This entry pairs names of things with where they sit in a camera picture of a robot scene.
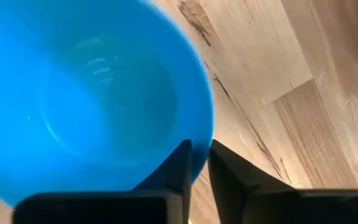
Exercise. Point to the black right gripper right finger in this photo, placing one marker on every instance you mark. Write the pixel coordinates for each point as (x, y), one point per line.
(232, 180)

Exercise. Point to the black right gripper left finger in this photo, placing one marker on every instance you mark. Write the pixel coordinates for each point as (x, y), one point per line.
(179, 174)

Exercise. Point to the blue plastic bowl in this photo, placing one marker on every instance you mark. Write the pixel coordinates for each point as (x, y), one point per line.
(73, 93)

